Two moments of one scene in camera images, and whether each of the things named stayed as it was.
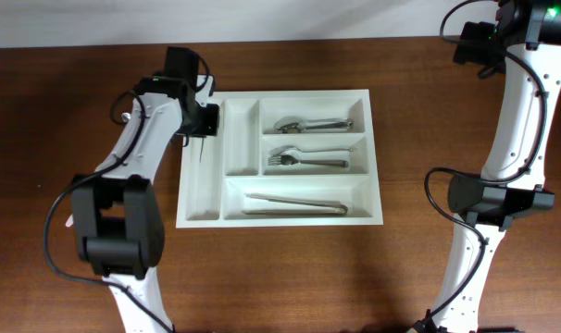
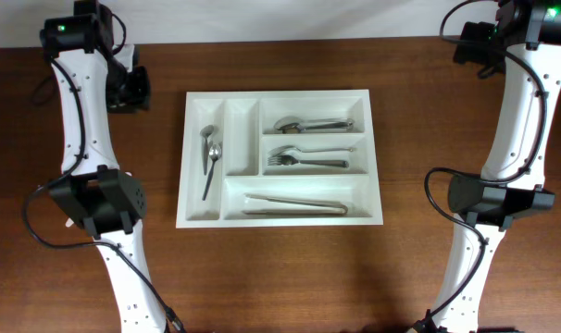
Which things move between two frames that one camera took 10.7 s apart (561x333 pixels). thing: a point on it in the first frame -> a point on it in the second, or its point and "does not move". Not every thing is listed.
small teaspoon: [125, 116] -> [215, 153]
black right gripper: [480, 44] does not move
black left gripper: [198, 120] -> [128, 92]
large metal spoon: [294, 128] does not move
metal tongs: [342, 211] does not move
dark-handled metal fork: [290, 160] does not move
